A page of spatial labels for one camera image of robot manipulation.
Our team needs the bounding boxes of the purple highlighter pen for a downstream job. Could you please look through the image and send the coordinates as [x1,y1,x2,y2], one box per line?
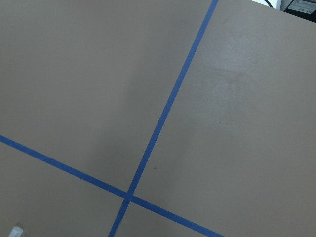
[8,226,24,237]

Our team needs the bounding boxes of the brown paper table mat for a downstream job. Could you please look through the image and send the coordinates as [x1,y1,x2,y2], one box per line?
[0,0,316,237]

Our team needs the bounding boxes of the dark brown box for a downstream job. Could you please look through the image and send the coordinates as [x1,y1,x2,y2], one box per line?
[284,0,316,16]

